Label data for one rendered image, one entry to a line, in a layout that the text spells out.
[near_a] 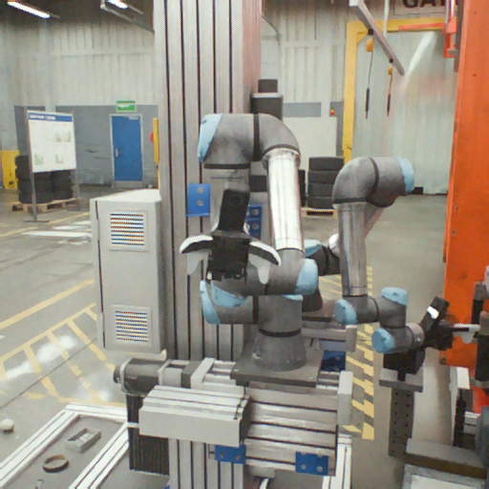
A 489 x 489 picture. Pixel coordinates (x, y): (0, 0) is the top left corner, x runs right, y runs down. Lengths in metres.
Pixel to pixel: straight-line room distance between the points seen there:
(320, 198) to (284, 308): 8.61
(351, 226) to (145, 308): 0.65
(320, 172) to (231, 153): 8.63
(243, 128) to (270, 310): 0.46
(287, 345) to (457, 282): 0.98
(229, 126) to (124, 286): 0.61
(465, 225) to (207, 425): 1.26
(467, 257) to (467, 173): 0.31
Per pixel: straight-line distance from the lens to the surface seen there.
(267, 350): 1.40
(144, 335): 1.65
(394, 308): 1.62
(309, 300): 1.86
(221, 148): 1.29
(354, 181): 1.55
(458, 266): 2.19
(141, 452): 1.98
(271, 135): 1.29
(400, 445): 2.64
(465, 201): 2.15
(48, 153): 10.35
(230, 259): 0.89
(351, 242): 1.54
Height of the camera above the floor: 1.40
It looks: 12 degrees down
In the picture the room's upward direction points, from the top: straight up
